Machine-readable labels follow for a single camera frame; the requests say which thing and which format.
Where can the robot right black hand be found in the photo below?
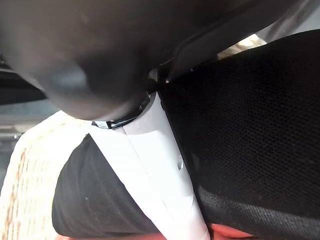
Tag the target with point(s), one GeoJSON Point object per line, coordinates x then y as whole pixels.
{"type": "Point", "coordinates": [100, 50]}

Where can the black cloth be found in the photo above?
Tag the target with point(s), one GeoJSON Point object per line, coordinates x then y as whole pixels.
{"type": "Point", "coordinates": [250, 137]}

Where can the red cloth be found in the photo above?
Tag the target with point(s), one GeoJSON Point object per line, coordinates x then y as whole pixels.
{"type": "Point", "coordinates": [225, 232]}

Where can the grey front-load washing machine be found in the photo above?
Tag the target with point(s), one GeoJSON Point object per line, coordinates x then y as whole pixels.
{"type": "Point", "coordinates": [17, 112]}

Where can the cream wicker basket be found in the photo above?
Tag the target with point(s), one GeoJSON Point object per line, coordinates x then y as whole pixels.
{"type": "Point", "coordinates": [30, 175]}

